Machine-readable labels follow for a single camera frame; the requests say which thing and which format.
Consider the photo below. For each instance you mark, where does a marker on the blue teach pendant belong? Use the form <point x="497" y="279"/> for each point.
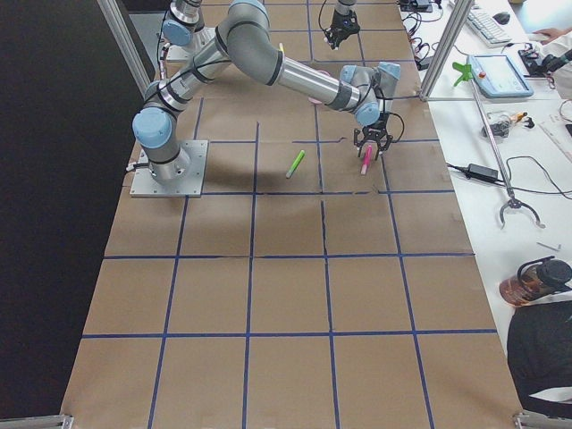
<point x="497" y="76"/>

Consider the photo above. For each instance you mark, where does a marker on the amber water bottle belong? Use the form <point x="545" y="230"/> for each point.
<point x="536" y="279"/>

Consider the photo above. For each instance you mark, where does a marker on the pink marker pen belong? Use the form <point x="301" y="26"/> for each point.
<point x="366" y="160"/>

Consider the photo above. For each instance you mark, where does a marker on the pink mesh cup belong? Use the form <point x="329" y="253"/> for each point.
<point x="313" y="100"/>

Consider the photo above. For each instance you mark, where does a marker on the white keyboard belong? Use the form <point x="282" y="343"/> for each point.
<point x="487" y="29"/>

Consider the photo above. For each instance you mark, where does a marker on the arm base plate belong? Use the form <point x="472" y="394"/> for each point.
<point x="182" y="177"/>

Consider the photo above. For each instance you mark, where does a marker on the aluminium frame post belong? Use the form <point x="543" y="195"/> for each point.
<point x="449" y="36"/>

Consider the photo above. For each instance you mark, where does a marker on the person in black jacket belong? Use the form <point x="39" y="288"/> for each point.
<point x="539" y="357"/>

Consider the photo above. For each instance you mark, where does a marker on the black power adapter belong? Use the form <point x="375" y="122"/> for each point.
<point x="481" y="173"/>

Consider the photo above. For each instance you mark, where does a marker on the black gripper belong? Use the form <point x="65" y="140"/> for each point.
<point x="338" y="21"/>
<point x="374" y="131"/>

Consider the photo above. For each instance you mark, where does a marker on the green marker pen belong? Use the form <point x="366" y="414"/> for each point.
<point x="295" y="164"/>

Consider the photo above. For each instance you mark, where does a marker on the long reacher grabber tool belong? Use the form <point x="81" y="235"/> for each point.
<point x="465" y="71"/>

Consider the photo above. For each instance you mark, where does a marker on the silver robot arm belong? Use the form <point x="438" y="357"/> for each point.
<point x="242" y="39"/>
<point x="183" y="26"/>

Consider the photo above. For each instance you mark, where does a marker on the black computer mouse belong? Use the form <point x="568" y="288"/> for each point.
<point x="502" y="18"/>

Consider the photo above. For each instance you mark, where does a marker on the brown paper table cover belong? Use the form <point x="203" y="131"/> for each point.
<point x="327" y="300"/>

